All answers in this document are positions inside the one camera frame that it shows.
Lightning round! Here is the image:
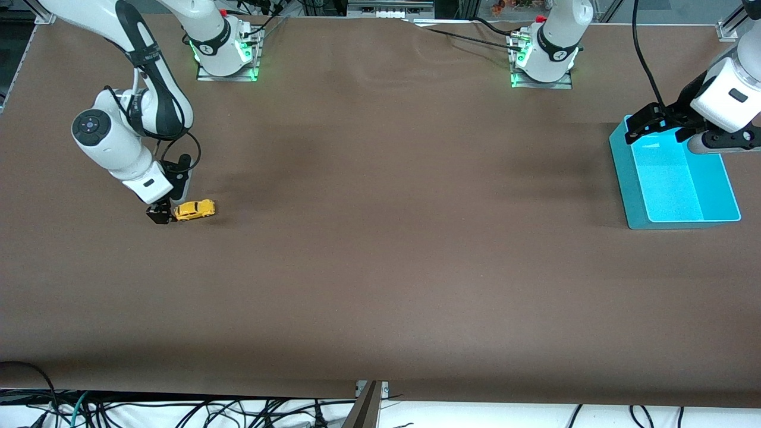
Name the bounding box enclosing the yellow beetle toy car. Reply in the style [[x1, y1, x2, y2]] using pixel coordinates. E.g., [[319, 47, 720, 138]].
[[172, 200, 216, 222]]

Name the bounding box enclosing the teal plastic storage bin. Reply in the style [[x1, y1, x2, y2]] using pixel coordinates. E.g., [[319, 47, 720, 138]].
[[609, 115, 742, 230]]

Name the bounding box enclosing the white power strip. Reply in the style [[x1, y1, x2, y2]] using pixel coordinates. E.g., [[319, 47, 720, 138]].
[[347, 0, 436, 20]]

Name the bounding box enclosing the metal table leg beam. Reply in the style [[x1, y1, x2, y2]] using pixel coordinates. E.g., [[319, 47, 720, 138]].
[[341, 380, 382, 428]]

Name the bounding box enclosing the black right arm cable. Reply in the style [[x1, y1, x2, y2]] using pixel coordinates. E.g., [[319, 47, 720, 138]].
[[104, 65, 202, 176]]

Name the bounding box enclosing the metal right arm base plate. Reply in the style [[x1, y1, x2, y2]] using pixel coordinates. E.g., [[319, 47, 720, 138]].
[[196, 27, 264, 83]]

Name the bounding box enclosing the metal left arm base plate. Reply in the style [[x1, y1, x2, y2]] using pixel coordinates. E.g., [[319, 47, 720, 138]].
[[508, 33, 574, 90]]

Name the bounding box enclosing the black looped floor cable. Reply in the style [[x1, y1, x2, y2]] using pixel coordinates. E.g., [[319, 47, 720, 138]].
[[0, 360, 61, 420]]

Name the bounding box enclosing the black cable lying on table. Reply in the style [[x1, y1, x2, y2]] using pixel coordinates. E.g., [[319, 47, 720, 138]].
[[410, 17, 527, 53]]

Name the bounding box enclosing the teal floor cable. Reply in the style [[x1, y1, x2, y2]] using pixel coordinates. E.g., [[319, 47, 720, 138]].
[[69, 391, 91, 428]]

